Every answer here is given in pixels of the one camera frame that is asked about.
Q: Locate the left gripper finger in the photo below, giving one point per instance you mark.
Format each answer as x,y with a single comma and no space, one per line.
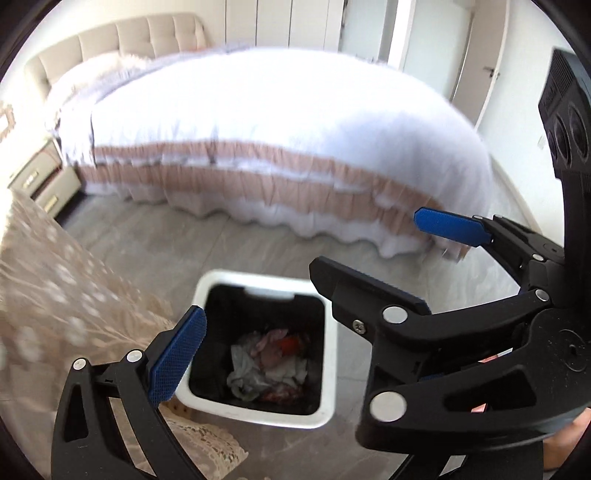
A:
87,443

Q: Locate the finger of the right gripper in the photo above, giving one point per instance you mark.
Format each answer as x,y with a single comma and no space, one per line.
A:
532,260
454,361

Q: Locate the white textured paper towel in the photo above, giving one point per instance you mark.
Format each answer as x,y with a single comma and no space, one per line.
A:
292,371

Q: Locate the clear plastic bag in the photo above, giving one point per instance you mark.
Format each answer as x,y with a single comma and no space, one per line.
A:
246,381

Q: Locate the white square trash bin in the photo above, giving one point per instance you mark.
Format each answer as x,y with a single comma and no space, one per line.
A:
238,304

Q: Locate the person's right hand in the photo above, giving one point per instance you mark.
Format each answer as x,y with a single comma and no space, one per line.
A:
557,448

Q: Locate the red snack wrapper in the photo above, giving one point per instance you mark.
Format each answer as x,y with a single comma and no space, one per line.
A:
289,346

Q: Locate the floral embroidered tablecloth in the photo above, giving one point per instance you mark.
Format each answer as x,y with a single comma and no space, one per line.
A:
59,304

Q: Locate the bed with lavender cover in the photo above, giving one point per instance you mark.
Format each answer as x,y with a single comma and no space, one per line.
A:
322,142

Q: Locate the white interior door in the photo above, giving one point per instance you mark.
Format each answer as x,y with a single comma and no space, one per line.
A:
483,57

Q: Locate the beige bedside nightstand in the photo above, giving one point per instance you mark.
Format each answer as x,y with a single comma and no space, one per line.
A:
46,179

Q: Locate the beige built-in wardrobe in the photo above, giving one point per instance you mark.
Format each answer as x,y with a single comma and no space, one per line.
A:
309,24

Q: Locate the beige tufted headboard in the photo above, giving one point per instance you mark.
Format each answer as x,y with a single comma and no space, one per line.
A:
150,36

